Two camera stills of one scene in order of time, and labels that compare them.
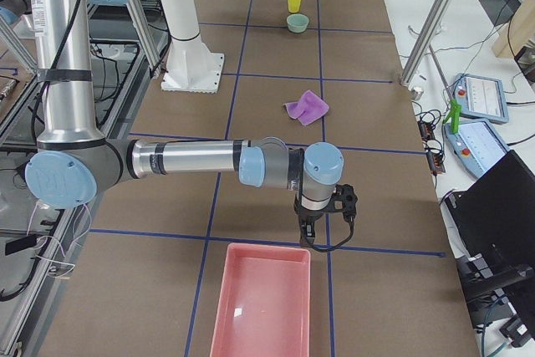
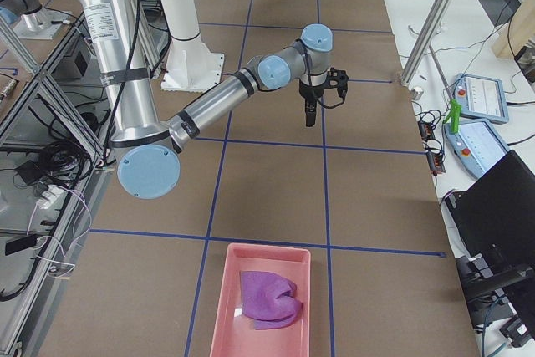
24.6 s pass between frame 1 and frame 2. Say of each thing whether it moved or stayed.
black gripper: moved
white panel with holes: stayed
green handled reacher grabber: stayed
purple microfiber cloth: moved
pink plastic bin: stayed
